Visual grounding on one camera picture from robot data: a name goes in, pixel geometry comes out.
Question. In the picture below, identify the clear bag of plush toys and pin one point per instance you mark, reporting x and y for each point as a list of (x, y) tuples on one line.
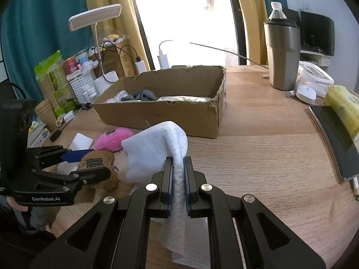
[(115, 37)]

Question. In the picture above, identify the black monitor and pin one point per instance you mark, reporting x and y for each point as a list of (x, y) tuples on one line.
[(317, 30)]

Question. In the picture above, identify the blue round container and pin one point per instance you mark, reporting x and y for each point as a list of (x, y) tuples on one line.
[(82, 58)]

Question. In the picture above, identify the narrow yellow curtain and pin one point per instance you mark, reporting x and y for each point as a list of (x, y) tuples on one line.
[(249, 19)]

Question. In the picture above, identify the white plastic container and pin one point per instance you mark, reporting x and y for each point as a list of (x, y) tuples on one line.
[(314, 74)]

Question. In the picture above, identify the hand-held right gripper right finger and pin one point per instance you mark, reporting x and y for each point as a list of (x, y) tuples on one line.
[(188, 190)]

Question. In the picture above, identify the yellow tissue pack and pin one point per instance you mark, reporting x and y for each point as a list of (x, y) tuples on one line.
[(342, 103)]

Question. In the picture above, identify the white plastic bag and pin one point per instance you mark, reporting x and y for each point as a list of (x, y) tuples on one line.
[(119, 95)]

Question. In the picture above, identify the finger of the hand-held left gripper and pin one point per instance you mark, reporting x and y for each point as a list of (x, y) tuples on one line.
[(84, 173), (73, 155)]

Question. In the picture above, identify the stack of brown paper cups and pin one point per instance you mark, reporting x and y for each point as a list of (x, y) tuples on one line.
[(46, 115)]

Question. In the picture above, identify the white cloth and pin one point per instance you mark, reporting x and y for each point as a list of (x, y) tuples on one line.
[(157, 145)]

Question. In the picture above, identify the red can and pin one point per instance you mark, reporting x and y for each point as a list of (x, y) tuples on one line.
[(70, 65)]

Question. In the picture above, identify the black smartphone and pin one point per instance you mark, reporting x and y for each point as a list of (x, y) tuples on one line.
[(333, 137)]

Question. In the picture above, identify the grey glove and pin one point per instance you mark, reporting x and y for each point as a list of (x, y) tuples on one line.
[(143, 94)]

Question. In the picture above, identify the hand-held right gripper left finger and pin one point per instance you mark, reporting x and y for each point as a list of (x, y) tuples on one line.
[(169, 190)]

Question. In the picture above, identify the white cabinet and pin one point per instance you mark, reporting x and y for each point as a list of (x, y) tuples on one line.
[(317, 58)]

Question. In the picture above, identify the steel tumbler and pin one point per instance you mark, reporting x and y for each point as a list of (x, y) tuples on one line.
[(282, 61)]

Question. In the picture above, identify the white plastic basket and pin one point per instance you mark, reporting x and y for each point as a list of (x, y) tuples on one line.
[(81, 86)]

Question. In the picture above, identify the white round device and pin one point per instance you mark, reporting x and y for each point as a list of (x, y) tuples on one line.
[(305, 92)]

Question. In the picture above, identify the brown cardboard box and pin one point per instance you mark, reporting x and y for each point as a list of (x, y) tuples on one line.
[(157, 117)]

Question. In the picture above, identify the white wet wipe packets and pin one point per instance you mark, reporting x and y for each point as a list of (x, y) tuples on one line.
[(39, 136)]

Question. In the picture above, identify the white charger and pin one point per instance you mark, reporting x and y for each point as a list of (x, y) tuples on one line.
[(164, 60), (140, 65)]

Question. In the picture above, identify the small white box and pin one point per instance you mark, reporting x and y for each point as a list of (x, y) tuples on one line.
[(69, 115)]

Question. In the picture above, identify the clear water bottle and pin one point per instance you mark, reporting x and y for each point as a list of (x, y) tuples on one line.
[(276, 9)]

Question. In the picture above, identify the white desk lamp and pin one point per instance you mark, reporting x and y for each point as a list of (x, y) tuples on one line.
[(95, 15)]

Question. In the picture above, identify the large teal curtain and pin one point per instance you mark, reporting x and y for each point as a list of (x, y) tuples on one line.
[(42, 19)]

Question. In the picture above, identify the black key fob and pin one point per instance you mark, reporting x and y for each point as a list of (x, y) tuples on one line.
[(56, 136)]

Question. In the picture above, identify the white tissue packet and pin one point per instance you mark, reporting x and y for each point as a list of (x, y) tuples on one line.
[(81, 141)]

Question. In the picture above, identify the clear zip bag of swabs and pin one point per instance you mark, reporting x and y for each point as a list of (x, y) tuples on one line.
[(185, 98)]

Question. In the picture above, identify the person's left hand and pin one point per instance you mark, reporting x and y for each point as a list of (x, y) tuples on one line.
[(17, 205)]

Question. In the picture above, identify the white pill bottle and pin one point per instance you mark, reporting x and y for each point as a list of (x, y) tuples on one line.
[(86, 96), (92, 94)]

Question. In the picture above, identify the pink plush toy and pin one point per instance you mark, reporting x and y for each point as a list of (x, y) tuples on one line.
[(112, 140)]

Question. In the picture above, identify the black door frame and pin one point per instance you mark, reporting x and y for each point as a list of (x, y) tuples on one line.
[(235, 19)]

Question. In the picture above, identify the green pack of paper cups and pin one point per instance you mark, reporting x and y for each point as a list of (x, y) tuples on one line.
[(53, 84)]

